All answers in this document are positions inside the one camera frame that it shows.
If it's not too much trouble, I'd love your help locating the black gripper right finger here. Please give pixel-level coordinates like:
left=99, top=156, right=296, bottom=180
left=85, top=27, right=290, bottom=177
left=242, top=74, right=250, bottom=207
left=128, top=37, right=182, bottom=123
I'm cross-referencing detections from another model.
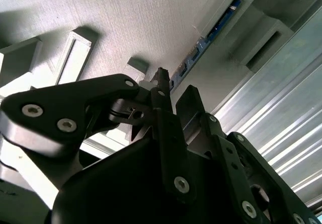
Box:
left=175, top=84, right=322, bottom=224

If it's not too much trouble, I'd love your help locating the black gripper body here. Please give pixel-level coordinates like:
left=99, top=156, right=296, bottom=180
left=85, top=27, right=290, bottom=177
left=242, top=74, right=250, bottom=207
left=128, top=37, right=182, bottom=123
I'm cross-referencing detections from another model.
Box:
left=50, top=137, right=234, bottom=224

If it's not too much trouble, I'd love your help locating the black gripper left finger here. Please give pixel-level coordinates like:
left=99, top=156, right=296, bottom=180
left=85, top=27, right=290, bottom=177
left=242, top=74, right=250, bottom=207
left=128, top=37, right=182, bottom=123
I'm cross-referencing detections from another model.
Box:
left=0, top=67, right=197, bottom=205

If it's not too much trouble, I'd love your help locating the blue RAM stick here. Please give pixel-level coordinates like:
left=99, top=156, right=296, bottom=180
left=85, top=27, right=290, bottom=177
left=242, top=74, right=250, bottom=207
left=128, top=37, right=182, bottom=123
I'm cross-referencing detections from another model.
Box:
left=170, top=0, right=244, bottom=93

